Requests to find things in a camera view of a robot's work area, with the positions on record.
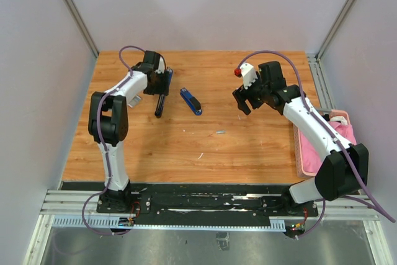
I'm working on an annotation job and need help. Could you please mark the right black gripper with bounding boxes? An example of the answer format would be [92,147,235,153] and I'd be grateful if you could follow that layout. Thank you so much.
[233,71,270,115]

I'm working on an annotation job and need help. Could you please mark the blue stapler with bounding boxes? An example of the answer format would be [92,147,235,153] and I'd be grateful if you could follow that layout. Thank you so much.
[180,88,203,115]
[154,68,173,119]

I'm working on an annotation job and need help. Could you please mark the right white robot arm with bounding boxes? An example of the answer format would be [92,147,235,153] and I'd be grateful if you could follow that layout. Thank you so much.
[233,61,369,215]

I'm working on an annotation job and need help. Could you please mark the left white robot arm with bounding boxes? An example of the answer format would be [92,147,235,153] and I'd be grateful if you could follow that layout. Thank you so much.
[88,50,173,213]

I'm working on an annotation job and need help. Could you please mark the silver staple strip block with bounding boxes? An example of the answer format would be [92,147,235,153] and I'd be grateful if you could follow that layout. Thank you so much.
[128,95,141,108]

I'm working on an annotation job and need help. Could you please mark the pink plastic basket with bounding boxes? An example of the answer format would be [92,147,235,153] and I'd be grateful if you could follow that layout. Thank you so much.
[293,110,357,178]

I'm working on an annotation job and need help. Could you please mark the pink cloth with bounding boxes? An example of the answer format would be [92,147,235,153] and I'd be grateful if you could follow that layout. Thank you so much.
[300,117,357,176]

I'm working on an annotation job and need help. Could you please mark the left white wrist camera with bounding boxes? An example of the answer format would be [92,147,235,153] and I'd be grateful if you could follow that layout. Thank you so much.
[155,55,166,74]

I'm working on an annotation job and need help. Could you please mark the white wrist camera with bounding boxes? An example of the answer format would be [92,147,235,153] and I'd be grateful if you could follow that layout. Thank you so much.
[240,63,258,89]
[155,55,166,74]

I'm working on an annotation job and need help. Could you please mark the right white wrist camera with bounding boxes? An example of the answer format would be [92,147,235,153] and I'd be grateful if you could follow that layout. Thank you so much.
[240,63,258,89]

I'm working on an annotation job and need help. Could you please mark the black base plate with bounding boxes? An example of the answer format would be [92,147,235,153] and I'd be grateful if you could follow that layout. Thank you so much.
[56,182,336,230]

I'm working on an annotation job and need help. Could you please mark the grey cable duct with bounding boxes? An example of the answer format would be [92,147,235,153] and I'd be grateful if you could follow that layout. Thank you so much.
[51,217,287,232]

